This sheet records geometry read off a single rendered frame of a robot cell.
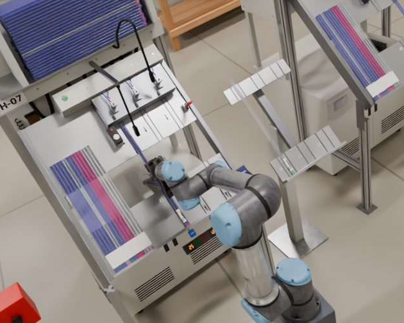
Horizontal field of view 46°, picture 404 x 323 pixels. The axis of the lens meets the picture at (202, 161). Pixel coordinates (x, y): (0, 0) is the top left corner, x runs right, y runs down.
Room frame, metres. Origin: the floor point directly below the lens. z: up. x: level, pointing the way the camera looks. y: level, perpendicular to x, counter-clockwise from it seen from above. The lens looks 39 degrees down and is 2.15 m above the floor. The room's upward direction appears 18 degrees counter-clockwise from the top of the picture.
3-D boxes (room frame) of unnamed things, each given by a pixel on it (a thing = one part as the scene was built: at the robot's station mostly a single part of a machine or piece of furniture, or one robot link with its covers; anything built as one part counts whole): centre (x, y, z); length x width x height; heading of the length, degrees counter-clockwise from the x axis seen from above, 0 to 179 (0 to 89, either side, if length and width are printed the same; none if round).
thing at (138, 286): (1.98, 0.40, 0.31); 0.70 x 0.65 x 0.62; 112
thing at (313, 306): (1.01, -0.18, 0.60); 0.15 x 0.15 x 0.10
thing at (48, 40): (1.89, 0.30, 1.52); 0.51 x 0.13 x 0.27; 112
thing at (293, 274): (1.00, -0.18, 0.72); 0.13 x 0.12 x 0.14; 114
